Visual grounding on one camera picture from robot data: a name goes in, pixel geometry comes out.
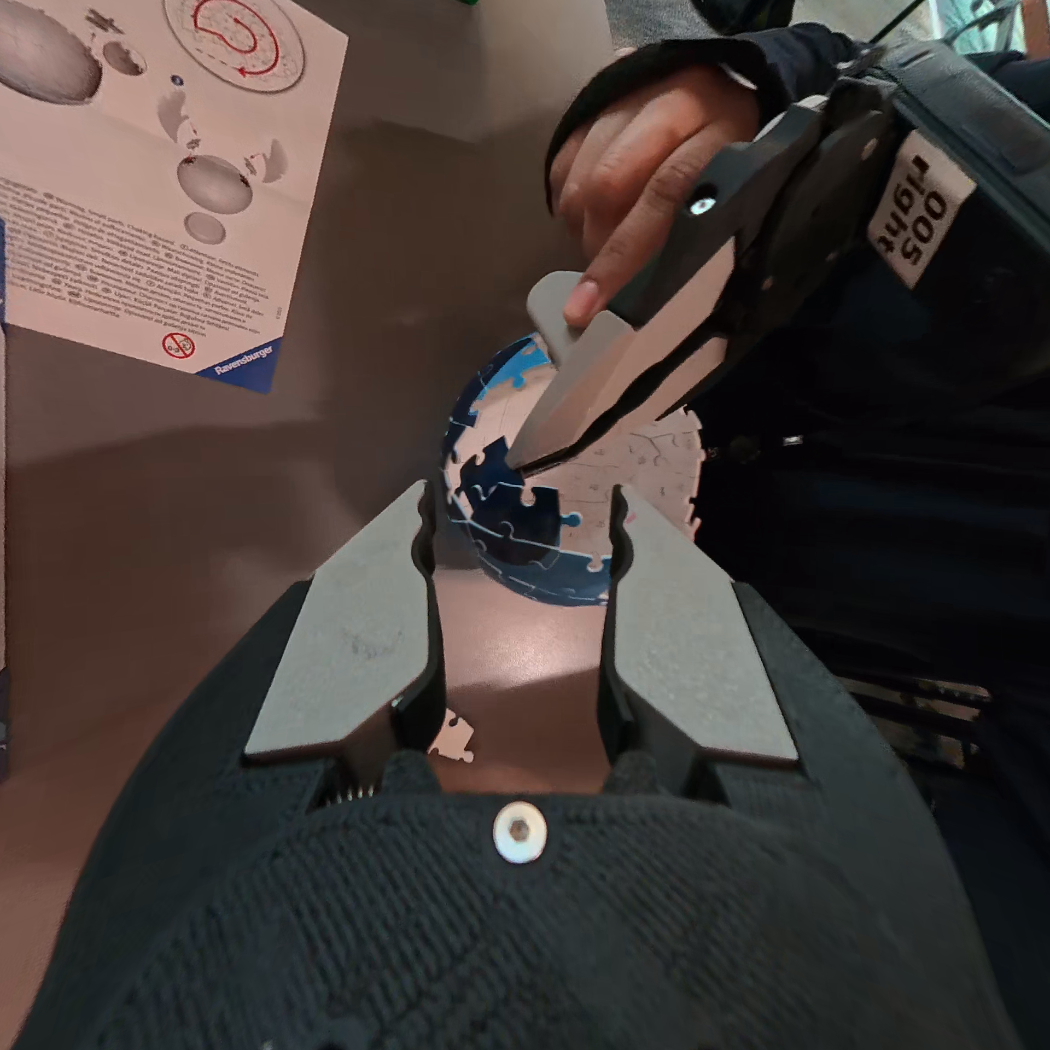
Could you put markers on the white instruction sheet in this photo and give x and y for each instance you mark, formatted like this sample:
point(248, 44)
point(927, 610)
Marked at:
point(123, 246)

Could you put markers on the loose white puzzle piece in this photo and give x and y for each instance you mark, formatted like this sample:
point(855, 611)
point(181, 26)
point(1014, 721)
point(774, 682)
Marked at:
point(454, 738)

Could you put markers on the blue puzzle ball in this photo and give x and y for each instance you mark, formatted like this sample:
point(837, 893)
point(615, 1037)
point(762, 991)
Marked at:
point(508, 517)

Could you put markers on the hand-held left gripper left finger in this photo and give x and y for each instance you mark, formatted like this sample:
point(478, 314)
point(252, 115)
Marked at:
point(344, 648)

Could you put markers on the person's right hand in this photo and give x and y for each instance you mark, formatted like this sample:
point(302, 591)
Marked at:
point(640, 156)

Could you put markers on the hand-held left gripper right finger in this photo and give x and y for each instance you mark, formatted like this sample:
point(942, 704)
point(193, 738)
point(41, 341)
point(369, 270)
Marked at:
point(697, 656)

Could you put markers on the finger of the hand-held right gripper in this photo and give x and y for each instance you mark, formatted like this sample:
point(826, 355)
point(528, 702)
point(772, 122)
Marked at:
point(697, 369)
point(591, 377)

